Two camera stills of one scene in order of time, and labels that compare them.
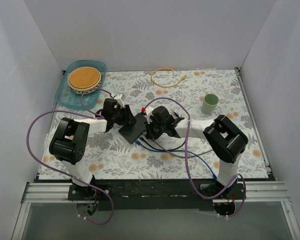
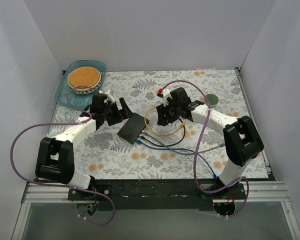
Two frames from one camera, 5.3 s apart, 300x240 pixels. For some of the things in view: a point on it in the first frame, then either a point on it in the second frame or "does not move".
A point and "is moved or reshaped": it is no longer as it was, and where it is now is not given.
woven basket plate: (83, 78) does not move
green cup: (210, 103) does not move
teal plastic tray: (65, 97) does not move
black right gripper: (151, 127) -> (167, 114)
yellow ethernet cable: (184, 77) is moved or reshaped
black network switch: (132, 132) does not move
